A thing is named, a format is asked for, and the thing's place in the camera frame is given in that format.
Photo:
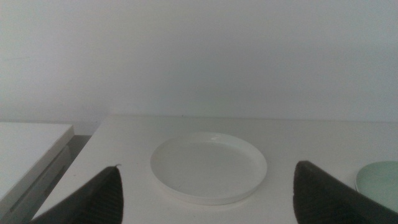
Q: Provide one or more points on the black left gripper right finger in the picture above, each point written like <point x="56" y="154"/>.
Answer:
<point x="323" y="199"/>

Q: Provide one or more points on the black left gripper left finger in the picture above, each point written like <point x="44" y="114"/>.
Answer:
<point x="99" y="199"/>

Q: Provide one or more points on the pale green shallow bowl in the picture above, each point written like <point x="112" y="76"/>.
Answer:
<point x="382" y="182"/>

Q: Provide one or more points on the white shallow bowl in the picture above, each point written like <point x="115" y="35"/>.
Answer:
<point x="208" y="169"/>

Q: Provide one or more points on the white side cabinet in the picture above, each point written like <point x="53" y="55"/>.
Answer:
<point x="25" y="151"/>

